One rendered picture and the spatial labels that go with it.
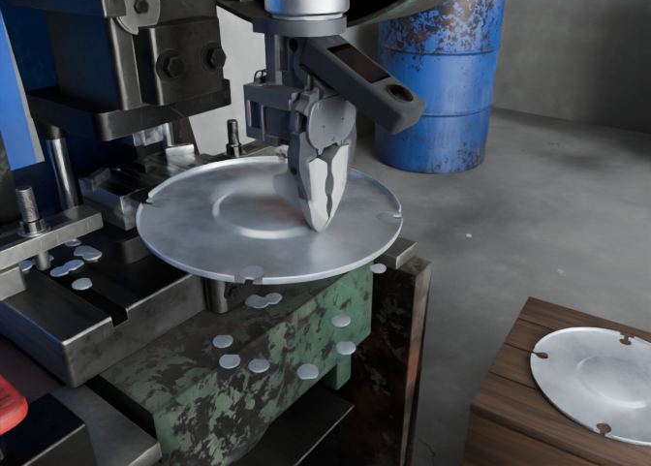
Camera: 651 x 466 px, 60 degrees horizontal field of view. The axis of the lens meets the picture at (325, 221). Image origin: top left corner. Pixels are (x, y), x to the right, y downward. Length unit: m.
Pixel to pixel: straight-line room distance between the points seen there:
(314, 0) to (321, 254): 0.23
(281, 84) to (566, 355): 0.82
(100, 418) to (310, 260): 0.26
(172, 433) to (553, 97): 3.57
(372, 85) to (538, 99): 3.53
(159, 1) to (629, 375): 0.97
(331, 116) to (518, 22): 3.47
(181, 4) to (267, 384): 0.45
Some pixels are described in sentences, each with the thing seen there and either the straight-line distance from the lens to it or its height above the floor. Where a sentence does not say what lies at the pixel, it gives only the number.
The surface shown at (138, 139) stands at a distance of 0.76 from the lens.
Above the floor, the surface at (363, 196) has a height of 0.78.
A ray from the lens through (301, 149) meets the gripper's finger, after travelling 0.52.
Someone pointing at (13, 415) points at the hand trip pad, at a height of 0.76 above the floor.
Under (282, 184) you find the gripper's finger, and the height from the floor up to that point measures 0.83.
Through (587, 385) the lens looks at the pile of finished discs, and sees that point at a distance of 1.13.
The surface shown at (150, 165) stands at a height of 0.78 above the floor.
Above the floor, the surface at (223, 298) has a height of 0.67.
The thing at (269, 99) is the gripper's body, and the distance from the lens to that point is 0.54.
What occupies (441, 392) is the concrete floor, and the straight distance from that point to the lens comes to 1.56.
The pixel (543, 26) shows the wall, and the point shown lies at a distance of 3.93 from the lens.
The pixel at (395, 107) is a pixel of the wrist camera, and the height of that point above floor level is 0.93.
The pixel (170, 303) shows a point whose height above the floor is 0.68.
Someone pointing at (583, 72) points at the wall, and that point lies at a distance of 3.89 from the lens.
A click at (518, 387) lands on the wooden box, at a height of 0.35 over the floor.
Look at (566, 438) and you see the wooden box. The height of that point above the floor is 0.35.
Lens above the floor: 1.06
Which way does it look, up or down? 27 degrees down
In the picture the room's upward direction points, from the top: straight up
